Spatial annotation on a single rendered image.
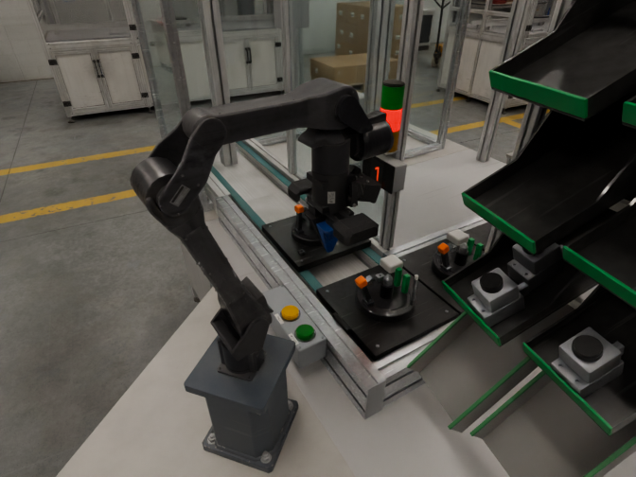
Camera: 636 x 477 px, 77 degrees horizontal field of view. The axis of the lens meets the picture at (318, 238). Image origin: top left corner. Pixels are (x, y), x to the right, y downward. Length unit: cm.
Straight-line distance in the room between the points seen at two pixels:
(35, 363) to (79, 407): 41
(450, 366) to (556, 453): 20
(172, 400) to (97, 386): 129
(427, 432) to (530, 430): 23
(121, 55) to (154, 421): 527
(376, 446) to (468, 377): 23
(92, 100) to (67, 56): 53
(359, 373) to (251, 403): 25
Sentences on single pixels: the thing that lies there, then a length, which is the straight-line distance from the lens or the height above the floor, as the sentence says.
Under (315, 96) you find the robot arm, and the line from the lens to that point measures 54.
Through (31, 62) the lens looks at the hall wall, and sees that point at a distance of 877.
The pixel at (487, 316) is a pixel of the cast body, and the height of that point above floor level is 122.
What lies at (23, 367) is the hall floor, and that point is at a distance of 252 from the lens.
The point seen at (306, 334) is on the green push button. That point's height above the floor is 97.
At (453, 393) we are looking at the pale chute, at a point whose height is 101.
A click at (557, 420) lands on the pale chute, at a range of 75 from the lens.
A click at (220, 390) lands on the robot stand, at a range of 72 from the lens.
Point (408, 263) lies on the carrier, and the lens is 111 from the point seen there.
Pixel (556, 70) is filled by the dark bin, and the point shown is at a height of 153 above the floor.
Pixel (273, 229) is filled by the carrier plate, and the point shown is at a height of 97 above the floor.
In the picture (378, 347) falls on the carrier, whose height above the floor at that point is 97.
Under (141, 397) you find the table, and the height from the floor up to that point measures 86.
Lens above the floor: 163
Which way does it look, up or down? 34 degrees down
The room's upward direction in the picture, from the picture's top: straight up
